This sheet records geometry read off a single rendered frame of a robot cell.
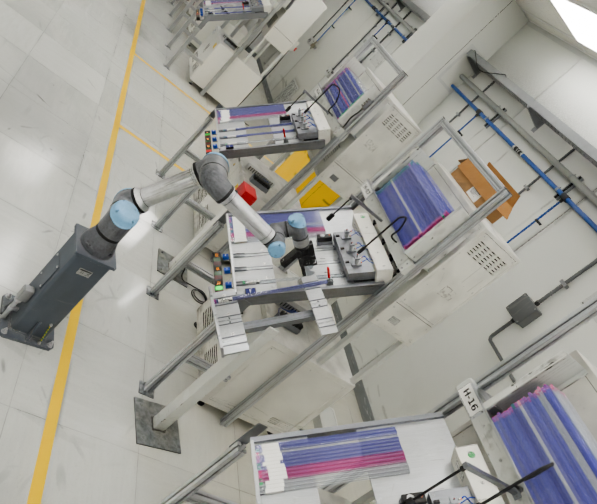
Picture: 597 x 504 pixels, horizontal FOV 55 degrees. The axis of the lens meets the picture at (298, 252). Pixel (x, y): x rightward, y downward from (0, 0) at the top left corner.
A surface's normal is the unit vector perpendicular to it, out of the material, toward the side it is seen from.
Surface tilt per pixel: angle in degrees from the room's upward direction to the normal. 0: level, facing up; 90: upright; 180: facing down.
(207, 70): 90
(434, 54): 90
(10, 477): 0
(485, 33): 90
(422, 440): 45
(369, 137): 90
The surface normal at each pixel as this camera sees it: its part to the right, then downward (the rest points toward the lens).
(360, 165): 0.16, 0.60
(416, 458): 0.00, -0.79
